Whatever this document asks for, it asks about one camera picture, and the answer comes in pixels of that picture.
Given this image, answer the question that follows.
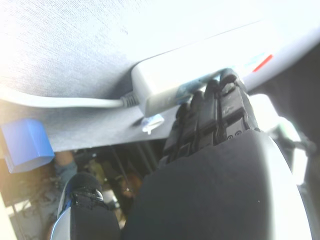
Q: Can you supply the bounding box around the white power strip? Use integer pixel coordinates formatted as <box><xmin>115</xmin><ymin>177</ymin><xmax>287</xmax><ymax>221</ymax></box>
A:
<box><xmin>131</xmin><ymin>19</ymin><xmax>320</xmax><ymax>118</ymax></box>

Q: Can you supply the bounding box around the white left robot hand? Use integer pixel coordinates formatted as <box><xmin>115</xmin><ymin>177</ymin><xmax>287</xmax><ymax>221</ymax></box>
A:
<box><xmin>48</xmin><ymin>67</ymin><xmax>320</xmax><ymax>240</ymax></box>

